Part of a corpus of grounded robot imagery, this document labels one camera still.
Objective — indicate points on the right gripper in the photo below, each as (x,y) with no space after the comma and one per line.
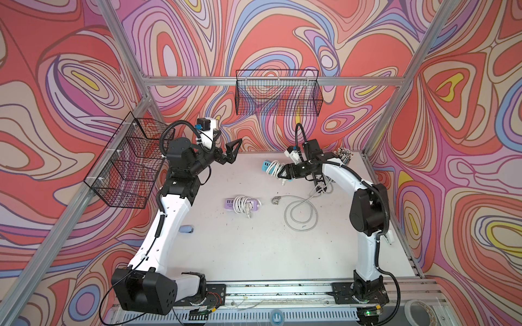
(287,167)

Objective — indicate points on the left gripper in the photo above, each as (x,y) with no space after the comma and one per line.
(230,159)

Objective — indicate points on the blue power strip with cord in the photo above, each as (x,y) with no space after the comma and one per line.
(273,168)

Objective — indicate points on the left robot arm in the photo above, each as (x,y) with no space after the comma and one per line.
(143,286)

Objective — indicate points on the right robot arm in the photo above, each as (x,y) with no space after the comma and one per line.
(376,291)

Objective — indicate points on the metal cup of pens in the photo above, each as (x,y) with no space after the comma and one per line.
(344,155)

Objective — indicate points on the small blue object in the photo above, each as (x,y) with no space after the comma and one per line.
(186,229)

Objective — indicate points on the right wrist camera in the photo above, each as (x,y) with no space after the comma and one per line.
(293,153)

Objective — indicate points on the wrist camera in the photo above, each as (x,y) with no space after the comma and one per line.
(293,153)
(208,129)

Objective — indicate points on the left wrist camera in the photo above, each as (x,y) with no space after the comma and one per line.
(208,129)

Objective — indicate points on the purple power strip with cord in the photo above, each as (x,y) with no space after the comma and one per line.
(242,205)

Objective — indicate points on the black wire basket back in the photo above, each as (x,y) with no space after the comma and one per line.
(278,92)

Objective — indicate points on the black wire basket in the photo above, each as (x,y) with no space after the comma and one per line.
(126,172)
(278,92)

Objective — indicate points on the black wire basket left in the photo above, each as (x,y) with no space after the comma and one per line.
(126,172)

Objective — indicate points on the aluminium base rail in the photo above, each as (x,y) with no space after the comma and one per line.
(320,302)

